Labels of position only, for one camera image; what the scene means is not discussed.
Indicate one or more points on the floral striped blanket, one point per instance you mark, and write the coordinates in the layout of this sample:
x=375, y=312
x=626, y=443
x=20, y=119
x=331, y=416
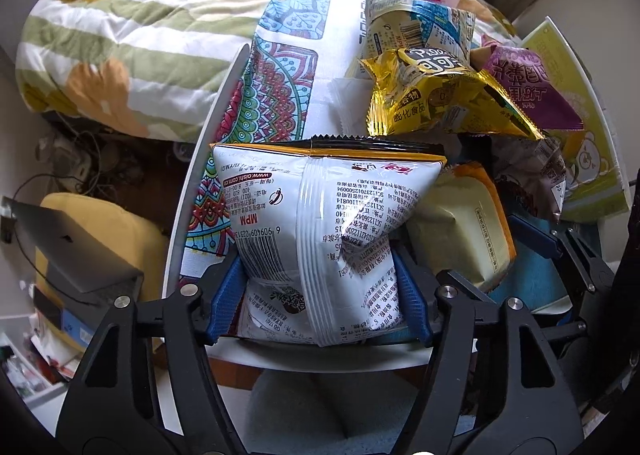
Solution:
x=150, y=35

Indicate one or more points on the beige snack packet orange edge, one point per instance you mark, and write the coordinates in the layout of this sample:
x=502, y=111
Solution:
x=460, y=230

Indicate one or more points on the grey laptop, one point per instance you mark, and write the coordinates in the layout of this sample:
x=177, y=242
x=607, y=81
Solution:
x=65, y=250

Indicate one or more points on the pale teal snack packet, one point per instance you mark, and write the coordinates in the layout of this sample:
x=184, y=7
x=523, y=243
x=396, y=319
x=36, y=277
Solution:
x=400, y=25

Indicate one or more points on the patterned teal table mat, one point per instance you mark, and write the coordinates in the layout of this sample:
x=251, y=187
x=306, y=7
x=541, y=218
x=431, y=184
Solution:
x=280, y=85

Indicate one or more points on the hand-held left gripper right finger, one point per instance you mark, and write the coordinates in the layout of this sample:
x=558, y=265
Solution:
x=412, y=300

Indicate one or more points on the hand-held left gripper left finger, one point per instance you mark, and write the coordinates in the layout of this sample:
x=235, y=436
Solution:
x=225, y=295

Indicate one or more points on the yellow cushion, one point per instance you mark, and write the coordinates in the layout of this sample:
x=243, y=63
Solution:
x=140, y=240

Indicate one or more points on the white snack bag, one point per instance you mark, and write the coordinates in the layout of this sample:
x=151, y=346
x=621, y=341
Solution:
x=325, y=215

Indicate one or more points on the green cardboard box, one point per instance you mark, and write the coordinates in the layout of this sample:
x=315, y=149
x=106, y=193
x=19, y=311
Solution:
x=595, y=145

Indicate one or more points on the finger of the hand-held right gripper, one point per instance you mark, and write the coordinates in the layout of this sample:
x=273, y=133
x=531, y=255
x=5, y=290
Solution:
x=535, y=237
x=565, y=330

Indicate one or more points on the blue box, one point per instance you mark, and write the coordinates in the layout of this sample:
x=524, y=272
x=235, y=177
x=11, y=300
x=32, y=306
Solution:
x=72, y=327

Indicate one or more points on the brown snack packet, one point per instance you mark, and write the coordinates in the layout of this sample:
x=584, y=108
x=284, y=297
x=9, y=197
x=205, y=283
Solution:
x=535, y=170

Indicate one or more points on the purple snack packet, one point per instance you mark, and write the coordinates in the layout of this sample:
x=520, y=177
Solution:
x=525, y=85

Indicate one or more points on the gold snack packet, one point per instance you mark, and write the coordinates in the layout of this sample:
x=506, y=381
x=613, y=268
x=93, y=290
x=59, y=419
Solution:
x=425, y=100

